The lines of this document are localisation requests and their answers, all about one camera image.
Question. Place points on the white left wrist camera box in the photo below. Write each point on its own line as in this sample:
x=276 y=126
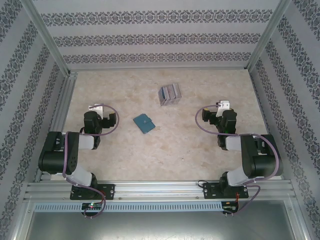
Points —
x=97 y=108

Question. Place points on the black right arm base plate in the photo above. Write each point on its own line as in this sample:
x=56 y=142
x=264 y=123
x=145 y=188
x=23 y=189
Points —
x=210 y=191

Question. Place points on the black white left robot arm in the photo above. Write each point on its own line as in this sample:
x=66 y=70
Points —
x=57 y=155

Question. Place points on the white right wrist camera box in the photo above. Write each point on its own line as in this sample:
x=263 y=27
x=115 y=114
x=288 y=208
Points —
x=223 y=105

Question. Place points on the teal leather card holder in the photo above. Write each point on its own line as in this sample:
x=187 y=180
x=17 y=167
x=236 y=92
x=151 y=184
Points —
x=143 y=123

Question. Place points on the long aluminium mounting rail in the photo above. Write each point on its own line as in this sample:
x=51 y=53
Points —
x=160 y=190

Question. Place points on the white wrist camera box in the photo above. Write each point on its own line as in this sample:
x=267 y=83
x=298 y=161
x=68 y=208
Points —
x=97 y=108
x=223 y=105

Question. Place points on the grey metal sheet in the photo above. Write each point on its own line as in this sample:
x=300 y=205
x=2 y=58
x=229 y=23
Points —
x=160 y=227

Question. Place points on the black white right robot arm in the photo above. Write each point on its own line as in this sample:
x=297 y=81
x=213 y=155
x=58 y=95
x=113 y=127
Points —
x=265 y=160

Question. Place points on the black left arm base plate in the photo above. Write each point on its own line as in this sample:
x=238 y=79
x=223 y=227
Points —
x=107 y=191

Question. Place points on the aluminium frame post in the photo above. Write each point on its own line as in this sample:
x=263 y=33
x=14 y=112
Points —
x=266 y=37
x=51 y=37

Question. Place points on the thin aluminium cross rail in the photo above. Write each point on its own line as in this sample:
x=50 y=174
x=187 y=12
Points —
x=160 y=69

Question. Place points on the aluminium side rail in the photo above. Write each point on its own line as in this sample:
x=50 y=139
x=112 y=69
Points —
x=63 y=100

